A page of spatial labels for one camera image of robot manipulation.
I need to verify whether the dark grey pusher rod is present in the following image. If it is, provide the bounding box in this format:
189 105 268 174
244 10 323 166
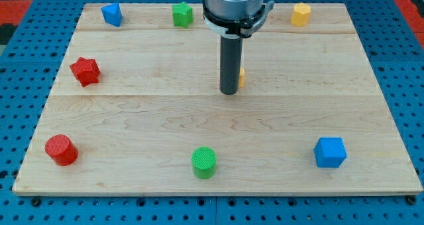
219 37 242 95

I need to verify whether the yellow heart block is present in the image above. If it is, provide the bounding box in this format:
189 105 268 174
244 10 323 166
238 67 245 88

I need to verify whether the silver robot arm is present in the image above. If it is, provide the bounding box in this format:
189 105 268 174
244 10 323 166
202 0 274 95

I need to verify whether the green star block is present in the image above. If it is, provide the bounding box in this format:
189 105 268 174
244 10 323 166
172 2 193 28

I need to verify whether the yellow hexagon block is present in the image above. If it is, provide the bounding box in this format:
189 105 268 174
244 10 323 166
290 3 311 26

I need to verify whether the wooden board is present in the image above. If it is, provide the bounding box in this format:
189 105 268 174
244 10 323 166
13 3 423 197

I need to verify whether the green cylinder block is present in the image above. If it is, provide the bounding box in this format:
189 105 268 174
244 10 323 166
191 147 217 179

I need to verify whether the blue triangular prism block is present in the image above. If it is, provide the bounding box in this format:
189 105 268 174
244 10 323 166
101 3 123 27

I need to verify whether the blue cube block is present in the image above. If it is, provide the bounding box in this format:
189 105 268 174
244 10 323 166
313 137 347 167

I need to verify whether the red star block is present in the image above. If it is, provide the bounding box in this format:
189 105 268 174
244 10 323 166
70 57 100 87

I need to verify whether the red cylinder block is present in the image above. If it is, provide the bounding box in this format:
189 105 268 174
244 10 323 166
44 134 79 166

